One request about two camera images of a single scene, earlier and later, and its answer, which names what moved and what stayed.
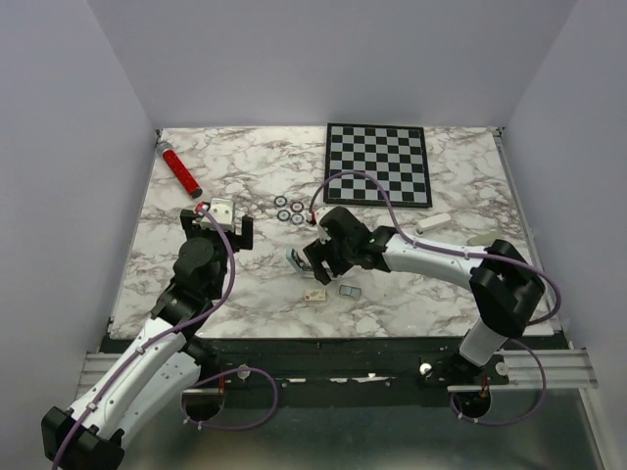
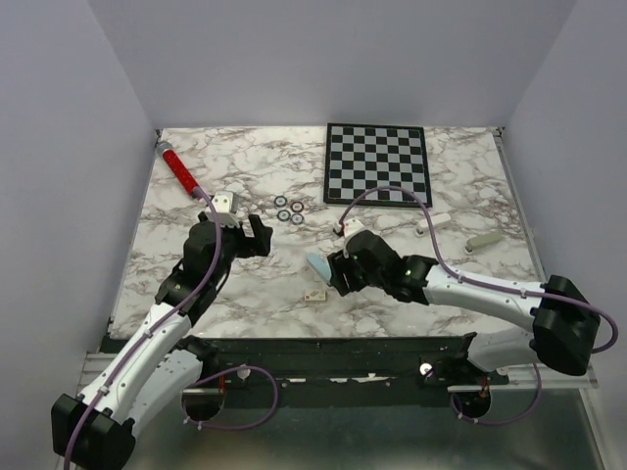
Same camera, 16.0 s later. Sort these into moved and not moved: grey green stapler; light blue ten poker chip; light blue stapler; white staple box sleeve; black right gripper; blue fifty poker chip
Moved: black right gripper; light blue stapler
Not moved: white staple box sleeve; grey green stapler; blue fifty poker chip; light blue ten poker chip
